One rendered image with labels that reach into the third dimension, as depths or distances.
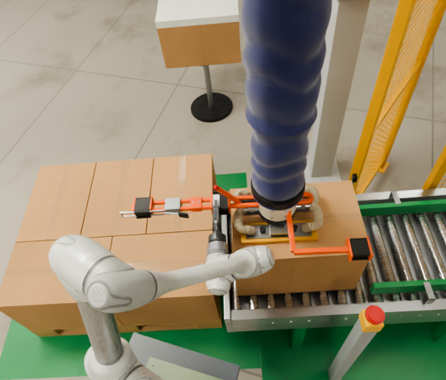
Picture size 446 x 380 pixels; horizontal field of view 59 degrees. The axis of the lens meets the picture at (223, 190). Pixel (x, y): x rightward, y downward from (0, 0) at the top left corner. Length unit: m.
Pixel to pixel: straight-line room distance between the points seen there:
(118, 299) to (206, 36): 2.38
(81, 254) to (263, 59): 0.72
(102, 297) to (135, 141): 2.71
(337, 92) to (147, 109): 1.99
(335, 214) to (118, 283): 1.14
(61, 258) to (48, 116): 3.17
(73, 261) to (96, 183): 1.58
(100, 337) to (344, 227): 1.11
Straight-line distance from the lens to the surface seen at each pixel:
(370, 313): 1.61
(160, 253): 2.28
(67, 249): 1.18
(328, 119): 2.75
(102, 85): 4.39
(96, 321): 1.36
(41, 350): 2.93
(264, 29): 1.05
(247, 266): 1.43
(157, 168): 2.64
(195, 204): 1.74
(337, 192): 1.96
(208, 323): 2.56
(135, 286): 1.09
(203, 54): 3.20
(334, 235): 1.83
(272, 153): 1.35
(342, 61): 2.47
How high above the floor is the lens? 2.51
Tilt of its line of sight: 53 degrees down
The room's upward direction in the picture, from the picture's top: 8 degrees counter-clockwise
